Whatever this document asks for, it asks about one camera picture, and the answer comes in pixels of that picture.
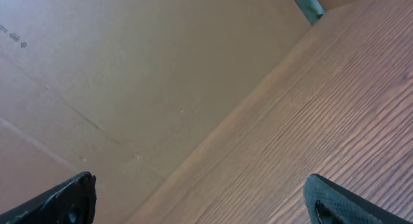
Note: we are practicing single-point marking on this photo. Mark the cardboard backdrop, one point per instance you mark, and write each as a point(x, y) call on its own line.
point(126, 89)

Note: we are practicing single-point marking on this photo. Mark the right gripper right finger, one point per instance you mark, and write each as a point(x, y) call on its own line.
point(329, 203)

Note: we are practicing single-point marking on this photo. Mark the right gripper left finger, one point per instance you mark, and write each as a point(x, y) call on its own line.
point(71, 202)

